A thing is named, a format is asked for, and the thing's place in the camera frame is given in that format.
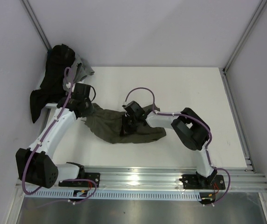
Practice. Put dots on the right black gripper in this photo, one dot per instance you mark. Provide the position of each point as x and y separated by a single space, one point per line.
125 130

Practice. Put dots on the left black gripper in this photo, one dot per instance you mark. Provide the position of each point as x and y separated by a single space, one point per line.
91 110

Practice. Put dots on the olive green shorts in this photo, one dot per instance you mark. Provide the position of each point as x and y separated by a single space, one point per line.
114 127

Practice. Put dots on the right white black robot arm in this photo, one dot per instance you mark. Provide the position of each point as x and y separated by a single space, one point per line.
192 131

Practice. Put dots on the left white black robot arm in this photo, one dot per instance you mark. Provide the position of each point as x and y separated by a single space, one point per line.
35 164

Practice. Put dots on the grey shorts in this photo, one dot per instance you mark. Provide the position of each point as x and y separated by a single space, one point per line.
79 70

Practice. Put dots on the black shorts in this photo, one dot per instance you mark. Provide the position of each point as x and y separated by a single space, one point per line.
51 88

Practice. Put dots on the white plastic basket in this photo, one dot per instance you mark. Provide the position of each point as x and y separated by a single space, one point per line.
51 105

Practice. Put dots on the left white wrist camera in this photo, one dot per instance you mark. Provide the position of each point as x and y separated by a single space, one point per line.
68 86

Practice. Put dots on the aluminium mounting rail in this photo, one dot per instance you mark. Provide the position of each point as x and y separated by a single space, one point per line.
167 179

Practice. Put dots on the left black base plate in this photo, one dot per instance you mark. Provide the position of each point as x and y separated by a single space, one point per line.
89 178

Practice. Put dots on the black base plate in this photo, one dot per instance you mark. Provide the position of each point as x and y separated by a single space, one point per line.
193 181
89 178

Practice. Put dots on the white slotted cable duct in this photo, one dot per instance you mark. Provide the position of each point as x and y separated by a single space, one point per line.
119 195

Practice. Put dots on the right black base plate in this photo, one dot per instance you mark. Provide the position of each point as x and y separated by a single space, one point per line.
193 181

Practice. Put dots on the right aluminium frame post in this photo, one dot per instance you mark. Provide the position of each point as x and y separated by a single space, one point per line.
262 5

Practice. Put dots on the aluminium frame post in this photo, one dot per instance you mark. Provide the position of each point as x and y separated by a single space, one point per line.
262 5
36 24

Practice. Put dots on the left aluminium frame post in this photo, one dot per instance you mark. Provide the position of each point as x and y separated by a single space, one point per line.
36 24

